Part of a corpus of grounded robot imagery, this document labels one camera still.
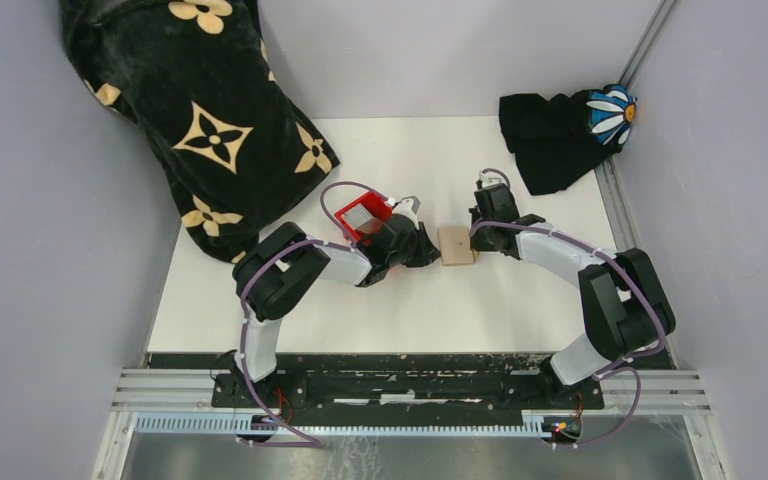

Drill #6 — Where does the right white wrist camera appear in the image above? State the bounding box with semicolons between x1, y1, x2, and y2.
476;170;508;189

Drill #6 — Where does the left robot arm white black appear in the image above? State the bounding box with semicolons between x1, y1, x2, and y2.
232;214;442;407

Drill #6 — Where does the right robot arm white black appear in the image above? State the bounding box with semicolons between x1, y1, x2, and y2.
469;181;676;408

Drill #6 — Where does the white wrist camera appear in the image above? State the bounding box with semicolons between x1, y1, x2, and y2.
392;196;421;219
476;170;508;189

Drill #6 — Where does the black cloth with daisy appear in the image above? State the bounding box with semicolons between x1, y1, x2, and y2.
498;84;638;196

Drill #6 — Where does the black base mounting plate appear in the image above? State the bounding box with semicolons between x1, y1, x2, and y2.
210;352;673;429

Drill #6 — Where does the aluminium rail frame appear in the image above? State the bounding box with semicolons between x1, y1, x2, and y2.
91;0;730;480

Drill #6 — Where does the red plastic bin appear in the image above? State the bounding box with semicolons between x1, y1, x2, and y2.
335;192;394;244

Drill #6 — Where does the black blanket with beige flowers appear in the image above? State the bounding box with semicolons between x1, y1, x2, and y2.
58;0;340;264

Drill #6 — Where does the stack of credit cards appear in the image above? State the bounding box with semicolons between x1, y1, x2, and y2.
342;204;383;241

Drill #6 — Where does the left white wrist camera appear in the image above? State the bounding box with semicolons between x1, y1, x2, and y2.
392;196;421;219

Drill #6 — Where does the slotted grey cable duct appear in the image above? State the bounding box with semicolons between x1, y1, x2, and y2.
134;412;550;439

